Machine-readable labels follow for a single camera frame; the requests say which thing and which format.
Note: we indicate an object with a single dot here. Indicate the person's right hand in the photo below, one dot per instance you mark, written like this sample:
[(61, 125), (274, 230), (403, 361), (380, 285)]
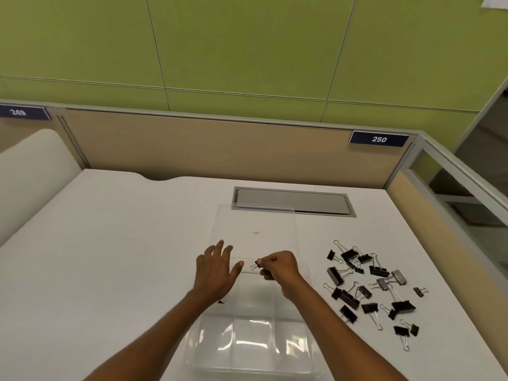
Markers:
[(285, 271)]

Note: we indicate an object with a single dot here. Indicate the person's left hand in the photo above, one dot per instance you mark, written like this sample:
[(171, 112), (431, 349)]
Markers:
[(214, 275)]

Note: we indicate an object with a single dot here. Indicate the person's left thumb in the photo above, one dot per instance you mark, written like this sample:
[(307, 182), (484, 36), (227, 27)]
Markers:
[(237, 269)]

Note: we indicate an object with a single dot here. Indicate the person's left little finger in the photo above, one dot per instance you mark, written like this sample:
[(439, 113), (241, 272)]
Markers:
[(200, 261)]

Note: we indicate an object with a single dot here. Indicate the person's left middle finger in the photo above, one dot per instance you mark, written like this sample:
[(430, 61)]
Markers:
[(218, 249)]

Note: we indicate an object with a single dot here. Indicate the person's right fingers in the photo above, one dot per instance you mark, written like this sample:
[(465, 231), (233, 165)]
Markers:
[(272, 262)]

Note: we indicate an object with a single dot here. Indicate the person's left forearm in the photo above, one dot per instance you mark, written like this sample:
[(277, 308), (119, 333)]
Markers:
[(158, 337)]

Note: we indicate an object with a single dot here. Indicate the person's right forearm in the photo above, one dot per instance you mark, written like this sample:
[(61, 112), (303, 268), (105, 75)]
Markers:
[(337, 337)]

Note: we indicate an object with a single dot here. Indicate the clear plastic organizer tray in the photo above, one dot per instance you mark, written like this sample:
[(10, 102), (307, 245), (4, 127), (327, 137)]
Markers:
[(254, 337)]

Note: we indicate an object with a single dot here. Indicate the pile of black binder clips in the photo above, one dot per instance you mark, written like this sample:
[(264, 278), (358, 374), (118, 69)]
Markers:
[(349, 299)]

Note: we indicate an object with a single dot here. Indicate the beige desk partition panel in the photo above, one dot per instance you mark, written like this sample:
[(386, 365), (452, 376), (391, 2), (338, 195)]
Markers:
[(222, 150)]

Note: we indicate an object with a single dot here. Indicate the blue desk number label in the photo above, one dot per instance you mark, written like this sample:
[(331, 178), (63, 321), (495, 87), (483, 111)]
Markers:
[(379, 139), (20, 112)]

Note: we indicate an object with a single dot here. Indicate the glass side partition panel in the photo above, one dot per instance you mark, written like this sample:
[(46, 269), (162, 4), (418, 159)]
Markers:
[(456, 202)]

